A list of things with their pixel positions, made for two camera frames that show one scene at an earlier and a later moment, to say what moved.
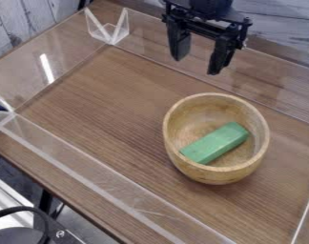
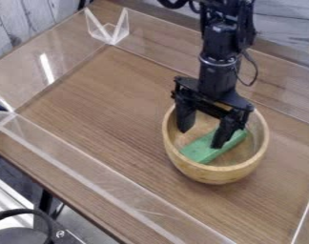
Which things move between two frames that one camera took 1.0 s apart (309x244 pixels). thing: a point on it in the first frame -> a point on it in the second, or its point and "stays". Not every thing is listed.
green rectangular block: (215, 143) stays
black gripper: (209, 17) -> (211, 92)
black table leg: (44, 202) stays
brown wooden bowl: (197, 115) stays
